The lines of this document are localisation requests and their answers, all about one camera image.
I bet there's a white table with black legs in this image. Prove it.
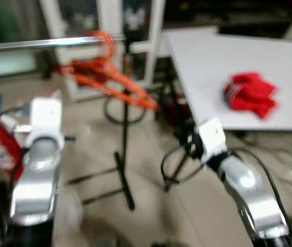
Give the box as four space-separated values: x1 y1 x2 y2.
164 27 292 132

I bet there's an orange plastic hangers bunch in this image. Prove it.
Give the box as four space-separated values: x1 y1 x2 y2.
58 30 159 111

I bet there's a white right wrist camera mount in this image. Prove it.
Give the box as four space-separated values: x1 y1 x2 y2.
196 118 230 164

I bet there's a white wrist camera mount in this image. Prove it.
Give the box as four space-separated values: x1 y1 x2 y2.
196 118 230 164
26 98 65 150

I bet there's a black clothes rack chrome rail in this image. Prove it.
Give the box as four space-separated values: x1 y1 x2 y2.
0 32 136 211

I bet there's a grey vacuum hose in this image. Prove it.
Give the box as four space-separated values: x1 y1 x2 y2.
104 95 149 125

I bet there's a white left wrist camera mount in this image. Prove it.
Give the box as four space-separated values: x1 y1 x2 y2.
26 98 65 150

